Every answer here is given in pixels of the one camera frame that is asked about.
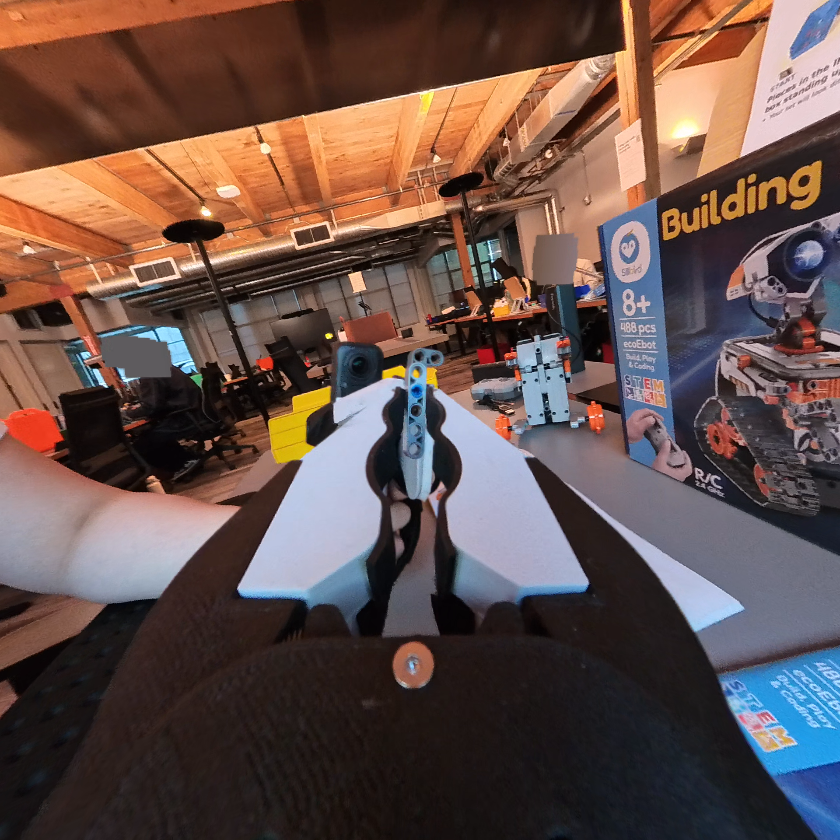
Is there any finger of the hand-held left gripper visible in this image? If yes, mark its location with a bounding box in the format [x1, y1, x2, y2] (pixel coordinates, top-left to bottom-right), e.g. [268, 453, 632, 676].
[332, 378, 399, 425]

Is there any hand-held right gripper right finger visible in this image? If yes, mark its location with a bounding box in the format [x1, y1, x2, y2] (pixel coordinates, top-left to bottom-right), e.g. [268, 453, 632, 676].
[427, 387, 589, 636]

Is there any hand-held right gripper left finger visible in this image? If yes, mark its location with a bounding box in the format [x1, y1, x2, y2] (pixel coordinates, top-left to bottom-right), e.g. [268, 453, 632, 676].
[238, 387, 403, 636]

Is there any light grey technic beam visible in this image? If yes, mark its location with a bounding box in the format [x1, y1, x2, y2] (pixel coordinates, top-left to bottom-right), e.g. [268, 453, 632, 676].
[400, 348, 445, 501]

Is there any person's left forearm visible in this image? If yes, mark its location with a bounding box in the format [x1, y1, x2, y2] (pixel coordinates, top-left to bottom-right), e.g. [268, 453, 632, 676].
[0, 433, 240, 605]

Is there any background grey desk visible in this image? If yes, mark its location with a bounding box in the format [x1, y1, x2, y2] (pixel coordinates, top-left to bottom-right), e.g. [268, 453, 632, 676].
[341, 331, 450, 361]

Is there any person's left hand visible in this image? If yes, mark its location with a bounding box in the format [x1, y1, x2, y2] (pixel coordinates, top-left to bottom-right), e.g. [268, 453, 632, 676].
[386, 482, 437, 578]

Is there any brown cardboard box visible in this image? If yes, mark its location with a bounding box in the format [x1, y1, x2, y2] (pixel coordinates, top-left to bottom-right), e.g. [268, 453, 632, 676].
[343, 311, 399, 343]

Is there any black monitor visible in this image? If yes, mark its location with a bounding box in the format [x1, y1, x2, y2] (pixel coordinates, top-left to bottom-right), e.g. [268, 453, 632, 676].
[270, 307, 337, 352]

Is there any yellow plastic bin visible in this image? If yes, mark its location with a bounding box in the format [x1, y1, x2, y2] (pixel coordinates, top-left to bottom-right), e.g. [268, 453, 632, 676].
[268, 366, 439, 463]

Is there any grey orange toy robot model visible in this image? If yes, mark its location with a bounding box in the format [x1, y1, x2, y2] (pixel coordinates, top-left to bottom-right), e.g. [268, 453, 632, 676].
[493, 333, 606, 441]

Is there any open instruction booklet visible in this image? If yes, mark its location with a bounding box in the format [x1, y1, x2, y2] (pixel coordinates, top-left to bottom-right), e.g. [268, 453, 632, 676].
[453, 394, 746, 634]

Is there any long wooden workbench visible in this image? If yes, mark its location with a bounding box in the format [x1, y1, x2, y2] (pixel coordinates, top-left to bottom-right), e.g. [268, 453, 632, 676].
[427, 298, 608, 361]

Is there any black upright router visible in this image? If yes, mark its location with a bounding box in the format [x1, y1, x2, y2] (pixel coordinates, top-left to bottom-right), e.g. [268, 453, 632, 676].
[543, 283, 586, 376]

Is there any black mesh office chair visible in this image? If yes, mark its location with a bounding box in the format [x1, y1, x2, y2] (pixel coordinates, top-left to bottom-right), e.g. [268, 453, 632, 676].
[59, 387, 153, 492]

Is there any orange plastic case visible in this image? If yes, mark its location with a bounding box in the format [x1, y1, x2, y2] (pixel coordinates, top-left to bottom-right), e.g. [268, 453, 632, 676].
[0, 407, 64, 454]

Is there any blue robot kit box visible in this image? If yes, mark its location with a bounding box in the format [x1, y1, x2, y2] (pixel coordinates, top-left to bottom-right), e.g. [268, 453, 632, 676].
[597, 118, 840, 552]

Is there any blue robot kit manual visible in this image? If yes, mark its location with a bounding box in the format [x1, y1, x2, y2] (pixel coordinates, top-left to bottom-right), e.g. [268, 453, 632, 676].
[718, 646, 840, 840]

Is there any white paper notice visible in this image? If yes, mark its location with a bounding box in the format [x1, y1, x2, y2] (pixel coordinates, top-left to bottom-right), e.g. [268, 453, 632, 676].
[615, 119, 644, 191]

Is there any white instruction poster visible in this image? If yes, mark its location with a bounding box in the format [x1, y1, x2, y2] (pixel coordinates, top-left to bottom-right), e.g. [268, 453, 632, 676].
[740, 0, 840, 157]

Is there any silver air duct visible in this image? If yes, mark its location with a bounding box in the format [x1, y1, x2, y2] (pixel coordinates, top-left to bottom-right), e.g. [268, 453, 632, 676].
[85, 190, 559, 299]

